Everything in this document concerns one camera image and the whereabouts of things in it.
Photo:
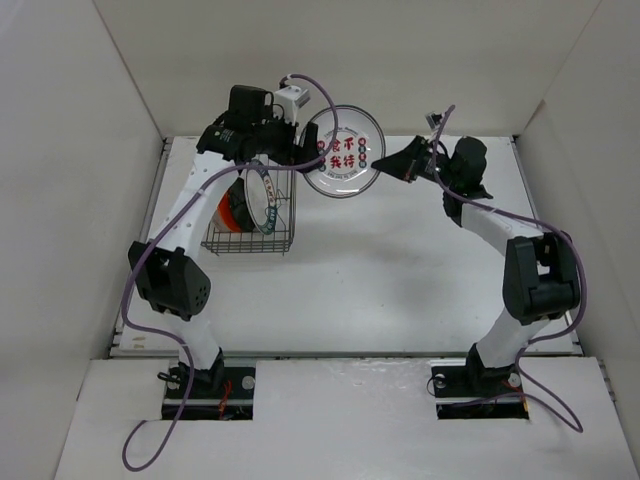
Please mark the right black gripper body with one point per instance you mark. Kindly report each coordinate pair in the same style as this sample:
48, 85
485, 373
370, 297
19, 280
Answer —
448, 178

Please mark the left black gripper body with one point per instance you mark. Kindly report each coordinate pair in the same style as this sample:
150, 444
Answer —
275, 138

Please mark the white plate red characters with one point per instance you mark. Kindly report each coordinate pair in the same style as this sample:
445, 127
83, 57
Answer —
347, 170

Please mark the white plate dark patterned rim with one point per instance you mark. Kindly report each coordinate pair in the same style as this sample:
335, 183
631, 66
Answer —
261, 196

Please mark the black plate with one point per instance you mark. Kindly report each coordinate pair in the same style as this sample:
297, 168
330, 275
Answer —
238, 206

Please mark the orange plate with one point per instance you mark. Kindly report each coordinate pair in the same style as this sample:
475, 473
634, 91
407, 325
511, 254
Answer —
225, 218

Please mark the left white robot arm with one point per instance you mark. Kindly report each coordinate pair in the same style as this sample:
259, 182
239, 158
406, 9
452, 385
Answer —
165, 269

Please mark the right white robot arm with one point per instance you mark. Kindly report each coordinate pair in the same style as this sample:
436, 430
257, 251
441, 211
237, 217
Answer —
540, 278

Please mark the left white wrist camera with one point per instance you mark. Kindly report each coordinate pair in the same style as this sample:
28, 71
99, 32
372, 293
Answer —
291, 98

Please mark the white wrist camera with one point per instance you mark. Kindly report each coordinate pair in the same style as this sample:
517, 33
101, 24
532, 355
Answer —
291, 98
434, 120

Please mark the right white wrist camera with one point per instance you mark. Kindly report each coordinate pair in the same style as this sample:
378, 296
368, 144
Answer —
434, 120

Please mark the grey wire dish rack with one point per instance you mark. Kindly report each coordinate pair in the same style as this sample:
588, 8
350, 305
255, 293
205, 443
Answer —
223, 242

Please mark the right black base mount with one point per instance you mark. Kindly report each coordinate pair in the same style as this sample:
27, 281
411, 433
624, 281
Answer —
464, 395

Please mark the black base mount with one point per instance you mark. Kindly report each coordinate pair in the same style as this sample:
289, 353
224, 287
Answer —
464, 395
232, 401

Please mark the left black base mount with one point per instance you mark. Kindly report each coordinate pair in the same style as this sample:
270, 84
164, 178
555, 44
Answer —
232, 401

